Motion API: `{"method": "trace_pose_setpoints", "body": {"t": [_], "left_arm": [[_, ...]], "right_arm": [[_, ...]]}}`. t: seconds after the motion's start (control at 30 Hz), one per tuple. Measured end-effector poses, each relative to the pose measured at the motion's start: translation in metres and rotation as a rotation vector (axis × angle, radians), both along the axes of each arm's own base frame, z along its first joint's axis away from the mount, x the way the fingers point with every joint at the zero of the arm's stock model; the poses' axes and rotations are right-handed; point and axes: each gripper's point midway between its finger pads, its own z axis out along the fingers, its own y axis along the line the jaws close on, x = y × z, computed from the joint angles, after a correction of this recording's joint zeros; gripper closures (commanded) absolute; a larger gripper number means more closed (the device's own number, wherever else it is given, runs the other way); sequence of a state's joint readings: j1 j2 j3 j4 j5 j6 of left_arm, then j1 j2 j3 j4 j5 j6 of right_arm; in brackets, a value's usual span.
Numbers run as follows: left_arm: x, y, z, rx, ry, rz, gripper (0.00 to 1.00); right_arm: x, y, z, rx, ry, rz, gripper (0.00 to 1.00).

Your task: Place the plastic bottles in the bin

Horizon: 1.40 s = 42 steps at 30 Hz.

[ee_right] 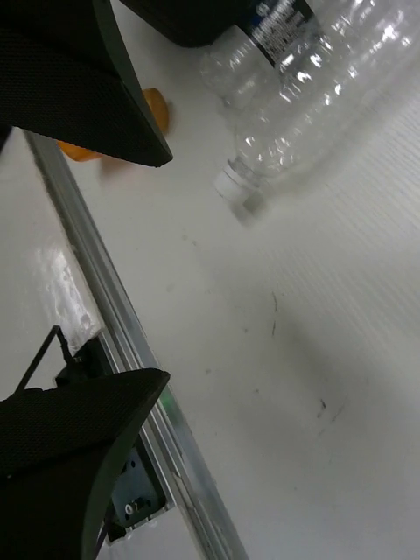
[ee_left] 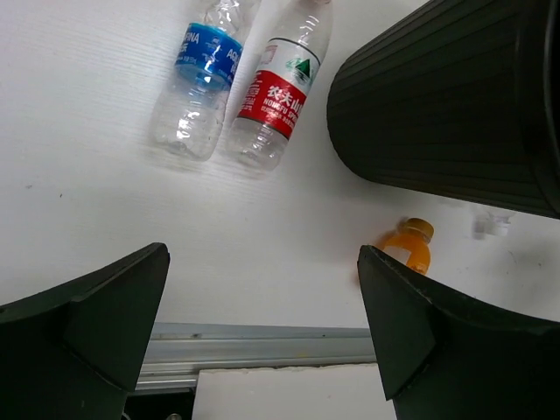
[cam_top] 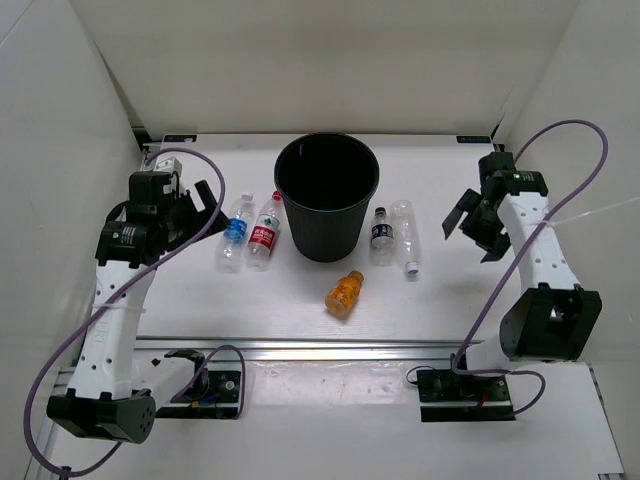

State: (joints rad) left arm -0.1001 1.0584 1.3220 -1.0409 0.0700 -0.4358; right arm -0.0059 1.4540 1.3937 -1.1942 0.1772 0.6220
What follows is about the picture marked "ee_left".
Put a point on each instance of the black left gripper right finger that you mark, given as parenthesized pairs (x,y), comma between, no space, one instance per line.
(444,355)

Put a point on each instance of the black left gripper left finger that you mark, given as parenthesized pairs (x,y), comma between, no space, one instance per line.
(76,351)

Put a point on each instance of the orange juice bottle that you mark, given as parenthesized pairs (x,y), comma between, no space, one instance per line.
(409,244)

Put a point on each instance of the blue label clear bottle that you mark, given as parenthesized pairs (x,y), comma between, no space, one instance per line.
(188,116)

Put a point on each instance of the red label clear bottle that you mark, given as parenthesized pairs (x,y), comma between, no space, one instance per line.
(283,79)

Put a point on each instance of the black ribbed plastic bin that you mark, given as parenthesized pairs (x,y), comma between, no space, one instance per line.
(459,99)

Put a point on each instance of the aluminium table rail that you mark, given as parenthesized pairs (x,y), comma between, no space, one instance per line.
(177,353)

